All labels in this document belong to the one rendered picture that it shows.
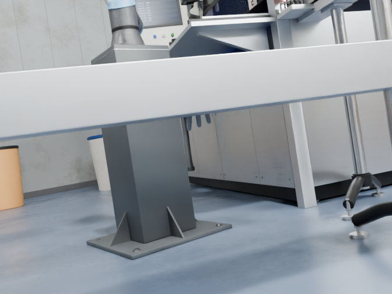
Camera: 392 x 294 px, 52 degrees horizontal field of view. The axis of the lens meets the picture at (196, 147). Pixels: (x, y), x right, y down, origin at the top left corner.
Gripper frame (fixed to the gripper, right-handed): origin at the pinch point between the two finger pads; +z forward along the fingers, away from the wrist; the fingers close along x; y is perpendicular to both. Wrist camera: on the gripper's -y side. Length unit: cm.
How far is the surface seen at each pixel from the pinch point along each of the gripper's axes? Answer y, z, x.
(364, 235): -15, 91, 69
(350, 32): -70, 14, 13
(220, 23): -4.6, 5.3, 11.0
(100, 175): 36, 74, -290
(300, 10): -36.3, 5.8, 24.2
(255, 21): -21.2, 5.5, 11.0
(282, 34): -32.8, 12.3, 12.5
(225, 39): -9.4, 10.0, 2.5
